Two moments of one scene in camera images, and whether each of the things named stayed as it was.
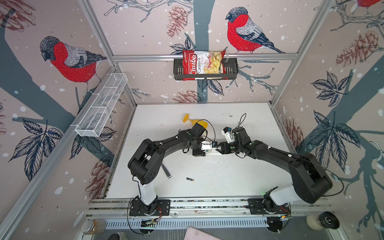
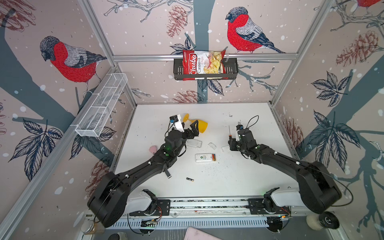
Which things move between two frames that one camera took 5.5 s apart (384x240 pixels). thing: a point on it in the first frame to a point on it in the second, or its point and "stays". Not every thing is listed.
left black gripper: [199, 153] to [189, 135]
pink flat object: [192, 233] stays
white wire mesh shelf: [95, 118] stays
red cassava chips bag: [202, 65] stays
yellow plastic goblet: [186, 118] stays
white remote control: [212, 152] to [205, 157]
